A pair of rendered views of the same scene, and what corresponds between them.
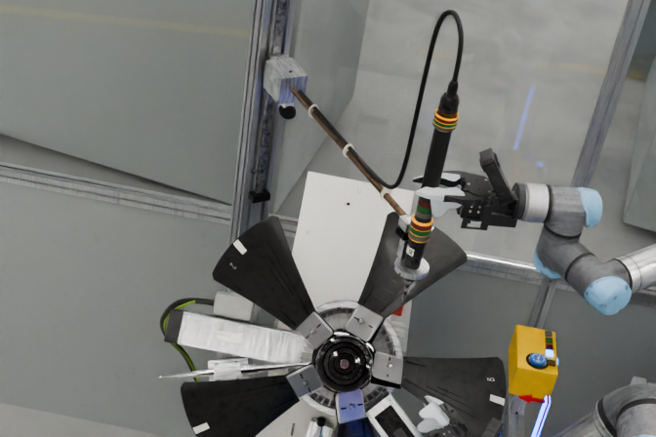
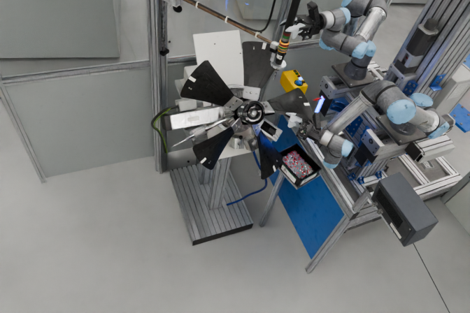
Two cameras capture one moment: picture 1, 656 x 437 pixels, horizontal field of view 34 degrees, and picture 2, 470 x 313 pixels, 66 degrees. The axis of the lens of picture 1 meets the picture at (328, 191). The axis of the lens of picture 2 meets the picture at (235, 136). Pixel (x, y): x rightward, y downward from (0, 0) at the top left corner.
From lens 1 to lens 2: 0.96 m
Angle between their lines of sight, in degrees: 28
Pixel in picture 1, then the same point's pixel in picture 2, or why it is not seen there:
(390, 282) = (257, 72)
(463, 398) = (296, 108)
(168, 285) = (121, 103)
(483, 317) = not seen: hidden behind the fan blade
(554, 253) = (333, 39)
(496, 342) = not seen: hidden behind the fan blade
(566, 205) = (339, 17)
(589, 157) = not seen: outside the picture
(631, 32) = not seen: outside the picture
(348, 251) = (221, 64)
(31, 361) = (66, 154)
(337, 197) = (209, 42)
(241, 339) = (198, 117)
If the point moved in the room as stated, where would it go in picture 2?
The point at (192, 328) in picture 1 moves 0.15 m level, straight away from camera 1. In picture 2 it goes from (176, 120) to (164, 101)
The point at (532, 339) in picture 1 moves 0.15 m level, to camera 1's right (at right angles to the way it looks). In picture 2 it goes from (292, 75) to (311, 71)
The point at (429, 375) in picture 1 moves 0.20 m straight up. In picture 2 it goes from (281, 104) to (291, 74)
